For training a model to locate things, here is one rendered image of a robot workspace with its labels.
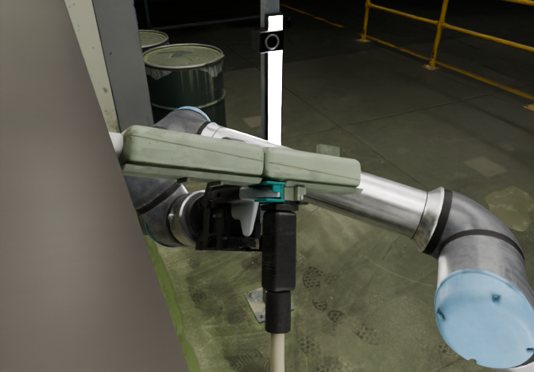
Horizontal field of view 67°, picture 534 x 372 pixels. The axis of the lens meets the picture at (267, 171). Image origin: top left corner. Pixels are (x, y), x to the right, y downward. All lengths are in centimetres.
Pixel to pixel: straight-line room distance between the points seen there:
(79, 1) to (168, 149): 173
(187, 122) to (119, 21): 138
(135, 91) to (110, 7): 41
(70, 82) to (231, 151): 25
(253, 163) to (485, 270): 34
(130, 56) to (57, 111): 199
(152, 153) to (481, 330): 46
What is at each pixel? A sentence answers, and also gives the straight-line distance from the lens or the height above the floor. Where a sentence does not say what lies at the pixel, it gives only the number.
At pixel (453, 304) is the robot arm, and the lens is 60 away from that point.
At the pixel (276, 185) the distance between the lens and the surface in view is 46.
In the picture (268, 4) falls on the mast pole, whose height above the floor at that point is 146.
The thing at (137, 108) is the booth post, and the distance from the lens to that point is 226.
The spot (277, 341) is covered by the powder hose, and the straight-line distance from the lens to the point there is 50.
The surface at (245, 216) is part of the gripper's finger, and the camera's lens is 50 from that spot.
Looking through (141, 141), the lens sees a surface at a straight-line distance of 40.
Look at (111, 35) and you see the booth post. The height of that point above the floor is 123.
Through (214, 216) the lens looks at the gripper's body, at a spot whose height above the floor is 136.
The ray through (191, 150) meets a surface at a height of 150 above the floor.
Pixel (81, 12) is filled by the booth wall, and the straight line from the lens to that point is 211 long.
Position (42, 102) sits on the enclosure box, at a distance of 19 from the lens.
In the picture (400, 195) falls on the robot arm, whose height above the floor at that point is 131.
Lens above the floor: 170
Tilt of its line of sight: 32 degrees down
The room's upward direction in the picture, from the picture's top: straight up
